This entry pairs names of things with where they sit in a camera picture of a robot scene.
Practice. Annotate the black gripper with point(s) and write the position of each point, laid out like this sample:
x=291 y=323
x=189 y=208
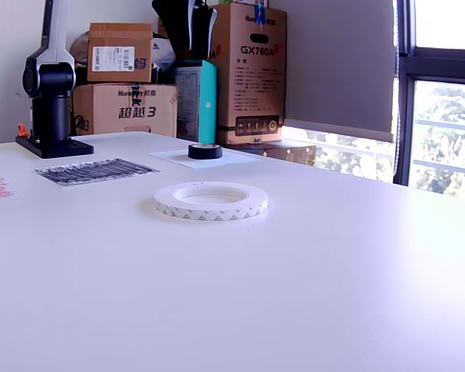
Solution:
x=162 y=7

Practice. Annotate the black tape roll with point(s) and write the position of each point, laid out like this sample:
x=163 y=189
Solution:
x=201 y=153

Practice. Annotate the white tape roll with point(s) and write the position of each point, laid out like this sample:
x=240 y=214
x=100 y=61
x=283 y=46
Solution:
x=209 y=215

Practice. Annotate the dark grey Piper robot arm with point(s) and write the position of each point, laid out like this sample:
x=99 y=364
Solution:
x=50 y=116

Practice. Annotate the blue tape strip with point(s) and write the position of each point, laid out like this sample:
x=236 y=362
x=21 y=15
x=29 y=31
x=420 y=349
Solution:
x=260 y=13

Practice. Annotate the white bag triangle logo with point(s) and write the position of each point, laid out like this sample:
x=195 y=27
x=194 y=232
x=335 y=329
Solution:
x=162 y=50

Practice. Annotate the teal box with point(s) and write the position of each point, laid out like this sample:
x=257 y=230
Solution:
x=207 y=97

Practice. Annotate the small cardboard box white label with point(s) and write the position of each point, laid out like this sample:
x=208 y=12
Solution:
x=112 y=38

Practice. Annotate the tall GX760A cardboard box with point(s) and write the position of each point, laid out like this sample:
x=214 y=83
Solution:
x=255 y=97

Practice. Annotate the beige crumpled bag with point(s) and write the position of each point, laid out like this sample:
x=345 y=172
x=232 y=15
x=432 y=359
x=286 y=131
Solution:
x=79 y=44

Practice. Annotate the wide cardboard box blue print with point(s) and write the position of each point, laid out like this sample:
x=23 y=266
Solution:
x=104 y=112

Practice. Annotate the blank white paper sheet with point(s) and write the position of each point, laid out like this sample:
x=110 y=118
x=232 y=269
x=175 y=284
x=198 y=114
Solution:
x=240 y=159

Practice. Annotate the grey roller blind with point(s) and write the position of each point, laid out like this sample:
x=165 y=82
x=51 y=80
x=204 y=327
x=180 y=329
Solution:
x=333 y=58

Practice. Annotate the dark printed box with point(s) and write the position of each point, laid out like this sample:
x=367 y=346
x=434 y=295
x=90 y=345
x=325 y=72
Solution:
x=286 y=153

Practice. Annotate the black scribbled paper sheet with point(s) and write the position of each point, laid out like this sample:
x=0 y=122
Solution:
x=100 y=170

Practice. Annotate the orange clamp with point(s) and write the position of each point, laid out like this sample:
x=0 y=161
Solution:
x=22 y=131

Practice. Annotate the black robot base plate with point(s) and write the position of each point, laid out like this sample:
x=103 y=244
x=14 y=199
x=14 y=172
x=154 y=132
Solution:
x=66 y=149

